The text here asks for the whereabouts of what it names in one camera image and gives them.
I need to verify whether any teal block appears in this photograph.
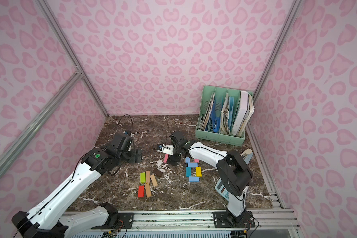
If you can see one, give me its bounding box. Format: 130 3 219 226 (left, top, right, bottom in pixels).
186 167 192 178

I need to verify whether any dark brown block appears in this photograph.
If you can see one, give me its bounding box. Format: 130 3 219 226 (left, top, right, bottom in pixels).
152 168 163 177

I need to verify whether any green block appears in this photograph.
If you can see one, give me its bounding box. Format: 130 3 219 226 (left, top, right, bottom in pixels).
140 172 146 184

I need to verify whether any yellow block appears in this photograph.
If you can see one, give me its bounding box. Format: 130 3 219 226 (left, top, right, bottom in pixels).
195 167 202 177

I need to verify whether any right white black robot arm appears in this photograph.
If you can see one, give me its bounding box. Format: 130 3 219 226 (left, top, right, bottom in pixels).
167 131 253 222

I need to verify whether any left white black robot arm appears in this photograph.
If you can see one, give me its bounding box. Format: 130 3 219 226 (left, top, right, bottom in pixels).
12 131 142 238

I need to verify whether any wooden block upright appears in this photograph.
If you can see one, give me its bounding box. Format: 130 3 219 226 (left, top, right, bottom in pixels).
145 171 150 183

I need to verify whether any wooden block tilted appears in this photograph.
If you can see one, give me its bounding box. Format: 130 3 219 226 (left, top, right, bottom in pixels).
150 174 158 187

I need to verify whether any red block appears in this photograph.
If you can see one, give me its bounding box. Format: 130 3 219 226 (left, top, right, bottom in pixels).
137 185 145 198

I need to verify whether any blue mesh folder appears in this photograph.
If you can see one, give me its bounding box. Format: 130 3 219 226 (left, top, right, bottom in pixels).
209 99 221 133

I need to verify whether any wooden block bottom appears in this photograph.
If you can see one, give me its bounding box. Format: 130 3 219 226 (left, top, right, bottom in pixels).
145 183 152 197

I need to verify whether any green desktop file organizer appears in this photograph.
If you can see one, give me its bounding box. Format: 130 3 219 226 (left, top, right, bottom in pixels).
195 85 255 146

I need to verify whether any light blue calculator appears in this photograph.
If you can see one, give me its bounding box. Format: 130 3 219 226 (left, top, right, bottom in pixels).
215 179 229 201

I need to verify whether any beige blue stapler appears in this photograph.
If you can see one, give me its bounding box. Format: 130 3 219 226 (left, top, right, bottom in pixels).
240 149 253 165

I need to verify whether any white binder folder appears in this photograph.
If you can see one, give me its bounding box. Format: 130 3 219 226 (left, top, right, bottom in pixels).
232 91 249 136

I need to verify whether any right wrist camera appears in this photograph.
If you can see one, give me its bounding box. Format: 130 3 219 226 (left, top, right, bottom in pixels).
156 144 175 155

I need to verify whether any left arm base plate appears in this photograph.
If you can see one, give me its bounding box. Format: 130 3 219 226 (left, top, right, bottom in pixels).
107 212 134 230

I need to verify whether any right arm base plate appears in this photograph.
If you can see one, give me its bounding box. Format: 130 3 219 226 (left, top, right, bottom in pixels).
211 211 255 229

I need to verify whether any aluminium mounting rail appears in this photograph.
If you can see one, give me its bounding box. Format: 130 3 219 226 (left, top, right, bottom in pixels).
59 208 300 236

